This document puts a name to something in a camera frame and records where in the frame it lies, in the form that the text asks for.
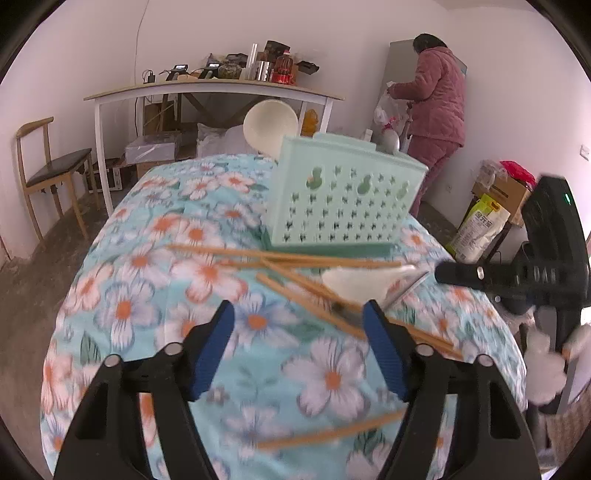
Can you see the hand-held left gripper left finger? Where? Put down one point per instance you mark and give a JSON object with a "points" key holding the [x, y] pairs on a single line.
{"points": [[212, 350]]}

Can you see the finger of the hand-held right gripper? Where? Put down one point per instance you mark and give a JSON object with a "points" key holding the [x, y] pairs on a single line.
{"points": [[461, 273]]}

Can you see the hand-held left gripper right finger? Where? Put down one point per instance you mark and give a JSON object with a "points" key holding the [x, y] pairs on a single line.
{"points": [[383, 346]]}

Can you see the mint green utensil holder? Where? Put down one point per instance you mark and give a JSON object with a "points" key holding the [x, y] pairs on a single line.
{"points": [[341, 198]]}

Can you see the person's right hand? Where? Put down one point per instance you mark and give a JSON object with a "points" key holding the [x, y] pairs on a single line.
{"points": [[545, 369]]}

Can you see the yellow green rice bag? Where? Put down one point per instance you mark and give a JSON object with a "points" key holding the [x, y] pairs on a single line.
{"points": [[480, 226]]}

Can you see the red plastic bag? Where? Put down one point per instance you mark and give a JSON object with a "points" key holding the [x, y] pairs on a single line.
{"points": [[517, 170]]}

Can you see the floral light blue blanket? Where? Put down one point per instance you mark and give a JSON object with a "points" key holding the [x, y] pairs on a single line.
{"points": [[300, 369]]}

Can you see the white plastic bag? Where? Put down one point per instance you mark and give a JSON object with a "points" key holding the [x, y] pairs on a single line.
{"points": [[388, 110]]}

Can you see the small black appliance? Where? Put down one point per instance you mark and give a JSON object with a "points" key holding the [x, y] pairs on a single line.
{"points": [[108, 177]]}

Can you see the plastic wrapped box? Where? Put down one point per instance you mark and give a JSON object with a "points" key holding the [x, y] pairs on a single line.
{"points": [[152, 147]]}

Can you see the white sack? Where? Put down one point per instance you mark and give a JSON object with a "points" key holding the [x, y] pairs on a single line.
{"points": [[217, 138]]}

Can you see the yellow plastic bag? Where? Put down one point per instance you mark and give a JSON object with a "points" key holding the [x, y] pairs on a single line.
{"points": [[309, 122]]}

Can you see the silver refrigerator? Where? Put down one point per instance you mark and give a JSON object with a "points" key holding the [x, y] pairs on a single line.
{"points": [[401, 60]]}

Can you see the wooden chair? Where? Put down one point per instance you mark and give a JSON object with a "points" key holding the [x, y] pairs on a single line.
{"points": [[57, 168]]}

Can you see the brown cardboard carton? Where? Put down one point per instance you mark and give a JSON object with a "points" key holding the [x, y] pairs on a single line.
{"points": [[159, 115]]}

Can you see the flat black box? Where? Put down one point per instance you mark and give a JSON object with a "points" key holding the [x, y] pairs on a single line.
{"points": [[308, 68]]}

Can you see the long white table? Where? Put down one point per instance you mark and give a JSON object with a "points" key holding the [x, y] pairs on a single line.
{"points": [[207, 86]]}

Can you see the small black device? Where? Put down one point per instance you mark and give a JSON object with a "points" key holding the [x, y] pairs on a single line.
{"points": [[179, 70], [210, 71]]}

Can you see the dark glass jar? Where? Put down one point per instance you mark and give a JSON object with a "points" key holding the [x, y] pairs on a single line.
{"points": [[229, 71]]}

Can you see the black charger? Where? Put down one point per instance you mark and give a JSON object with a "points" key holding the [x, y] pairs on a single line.
{"points": [[148, 77]]}

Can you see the metal canister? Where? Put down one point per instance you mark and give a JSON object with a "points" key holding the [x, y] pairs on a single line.
{"points": [[263, 70]]}

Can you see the dark brown box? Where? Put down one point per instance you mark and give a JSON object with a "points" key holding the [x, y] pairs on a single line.
{"points": [[276, 48]]}

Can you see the white wall socket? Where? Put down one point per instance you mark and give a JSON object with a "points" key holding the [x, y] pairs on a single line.
{"points": [[585, 152]]}

